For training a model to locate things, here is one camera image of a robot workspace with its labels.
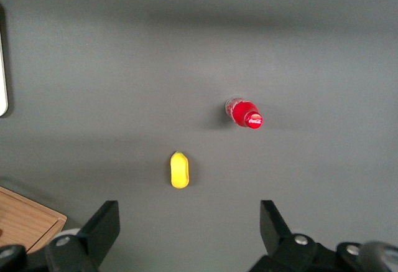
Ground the wooden drawer cabinet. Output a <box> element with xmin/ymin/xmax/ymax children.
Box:
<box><xmin>0</xmin><ymin>186</ymin><xmax>68</xmax><ymax>254</ymax></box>

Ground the beige plastic tray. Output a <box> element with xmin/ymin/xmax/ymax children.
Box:
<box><xmin>0</xmin><ymin>4</ymin><xmax>9</xmax><ymax>118</ymax></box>

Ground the yellow lemon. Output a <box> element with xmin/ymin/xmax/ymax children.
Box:
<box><xmin>170</xmin><ymin>151</ymin><xmax>191</xmax><ymax>189</ymax></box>

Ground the red cola bottle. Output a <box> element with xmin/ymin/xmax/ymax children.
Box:
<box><xmin>224</xmin><ymin>96</ymin><xmax>264</xmax><ymax>131</ymax></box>

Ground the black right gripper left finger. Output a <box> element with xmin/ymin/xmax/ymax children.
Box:
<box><xmin>45</xmin><ymin>200</ymin><xmax>121</xmax><ymax>272</ymax></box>

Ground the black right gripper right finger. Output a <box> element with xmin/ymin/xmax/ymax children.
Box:
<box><xmin>248</xmin><ymin>200</ymin><xmax>338</xmax><ymax>272</ymax></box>

